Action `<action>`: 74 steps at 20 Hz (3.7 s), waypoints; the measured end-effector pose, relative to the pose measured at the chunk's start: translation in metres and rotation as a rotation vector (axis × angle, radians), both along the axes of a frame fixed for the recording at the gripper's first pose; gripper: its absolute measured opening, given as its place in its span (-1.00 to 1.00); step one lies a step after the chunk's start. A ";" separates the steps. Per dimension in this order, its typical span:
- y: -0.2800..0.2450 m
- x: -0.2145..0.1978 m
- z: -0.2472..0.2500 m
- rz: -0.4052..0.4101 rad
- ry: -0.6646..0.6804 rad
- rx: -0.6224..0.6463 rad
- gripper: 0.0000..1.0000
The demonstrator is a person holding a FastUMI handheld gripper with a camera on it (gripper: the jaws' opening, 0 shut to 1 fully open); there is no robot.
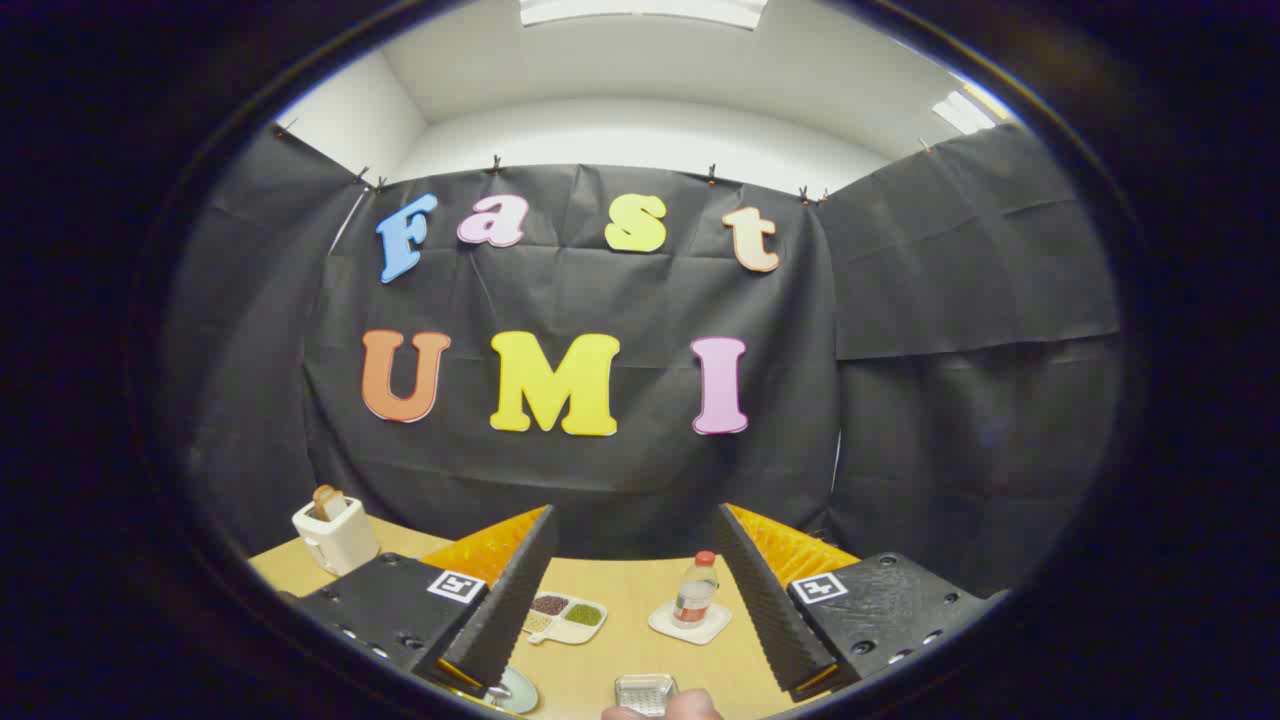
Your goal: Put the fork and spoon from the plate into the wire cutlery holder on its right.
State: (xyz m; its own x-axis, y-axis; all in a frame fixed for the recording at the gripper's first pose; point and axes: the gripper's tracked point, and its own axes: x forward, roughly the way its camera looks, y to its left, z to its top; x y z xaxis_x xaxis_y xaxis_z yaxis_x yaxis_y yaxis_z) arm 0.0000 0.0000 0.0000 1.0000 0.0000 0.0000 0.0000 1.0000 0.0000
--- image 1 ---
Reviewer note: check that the white square coaster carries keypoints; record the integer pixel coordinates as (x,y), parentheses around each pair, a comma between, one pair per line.
(712,625)

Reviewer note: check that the pale green plate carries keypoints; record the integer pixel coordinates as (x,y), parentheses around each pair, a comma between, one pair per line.
(522,692)

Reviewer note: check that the ceiling light panel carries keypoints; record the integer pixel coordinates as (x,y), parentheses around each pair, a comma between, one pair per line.
(640,10)
(962,112)

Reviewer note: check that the clear water bottle red cap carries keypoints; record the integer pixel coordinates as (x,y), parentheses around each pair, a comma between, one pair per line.
(695,595)

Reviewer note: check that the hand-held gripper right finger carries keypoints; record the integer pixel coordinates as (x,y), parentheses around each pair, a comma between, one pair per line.
(760,590)

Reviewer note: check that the white toaster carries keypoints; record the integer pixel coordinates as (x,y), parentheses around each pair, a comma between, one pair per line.
(340,545)

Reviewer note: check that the brown bread slice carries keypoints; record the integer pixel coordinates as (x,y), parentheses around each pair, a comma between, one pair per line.
(328,502)

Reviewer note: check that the metal perforated basket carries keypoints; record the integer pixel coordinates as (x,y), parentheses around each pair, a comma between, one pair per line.
(645,692)

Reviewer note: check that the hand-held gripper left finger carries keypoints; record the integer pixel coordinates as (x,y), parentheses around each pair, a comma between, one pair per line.
(520,590)

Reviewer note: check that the white divided dish with beans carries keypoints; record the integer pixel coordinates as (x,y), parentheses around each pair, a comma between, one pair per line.
(570,618)

